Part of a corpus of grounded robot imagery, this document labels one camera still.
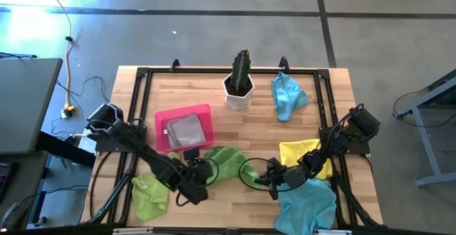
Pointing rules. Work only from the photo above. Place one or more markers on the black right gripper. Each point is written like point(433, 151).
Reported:
point(296, 177)

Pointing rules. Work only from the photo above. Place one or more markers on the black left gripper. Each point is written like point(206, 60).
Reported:
point(201, 172)

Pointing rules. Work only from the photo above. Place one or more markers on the yellow microfiber towel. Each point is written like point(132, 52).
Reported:
point(295, 151)

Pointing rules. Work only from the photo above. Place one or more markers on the green microfiber towel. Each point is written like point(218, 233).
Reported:
point(149, 199)
point(228, 160)

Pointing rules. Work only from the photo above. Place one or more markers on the grey microfiber towel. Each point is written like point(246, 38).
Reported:
point(187, 131)

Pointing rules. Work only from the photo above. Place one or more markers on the blue microfiber towel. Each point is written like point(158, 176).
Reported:
point(306, 210)
point(286, 96)

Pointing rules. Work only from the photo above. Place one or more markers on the pink plastic bin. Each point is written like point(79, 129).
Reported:
point(160, 121)

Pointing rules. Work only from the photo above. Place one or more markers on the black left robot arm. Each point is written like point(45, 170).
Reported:
point(149, 156)

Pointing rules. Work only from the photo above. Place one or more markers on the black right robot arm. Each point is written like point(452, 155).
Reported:
point(342, 139)

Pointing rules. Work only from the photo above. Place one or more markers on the white power box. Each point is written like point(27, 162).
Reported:
point(85, 144)

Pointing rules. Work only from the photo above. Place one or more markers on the green cactus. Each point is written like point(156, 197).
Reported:
point(240, 69)

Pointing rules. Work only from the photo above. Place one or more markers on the black desk beam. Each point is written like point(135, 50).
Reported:
point(64, 149)

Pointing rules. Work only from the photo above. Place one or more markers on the yellow power plug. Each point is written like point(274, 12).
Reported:
point(68, 109)

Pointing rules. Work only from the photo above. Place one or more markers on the grey metal table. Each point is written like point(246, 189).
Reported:
point(438, 179)

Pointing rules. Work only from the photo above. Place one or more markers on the dark grey desk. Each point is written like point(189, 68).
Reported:
point(25, 178)

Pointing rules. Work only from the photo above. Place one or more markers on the grey desk top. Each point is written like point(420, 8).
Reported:
point(25, 103)

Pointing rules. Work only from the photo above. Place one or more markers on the black computer mouse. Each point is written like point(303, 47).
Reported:
point(14, 215)

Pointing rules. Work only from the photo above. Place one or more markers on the black keyboard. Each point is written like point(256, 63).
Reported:
point(4, 181)

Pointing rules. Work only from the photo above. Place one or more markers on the silver frame bracket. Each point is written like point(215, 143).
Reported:
point(343, 232)
point(132, 231)

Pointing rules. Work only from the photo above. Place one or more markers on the black metal table frame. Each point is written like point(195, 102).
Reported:
point(199, 71)

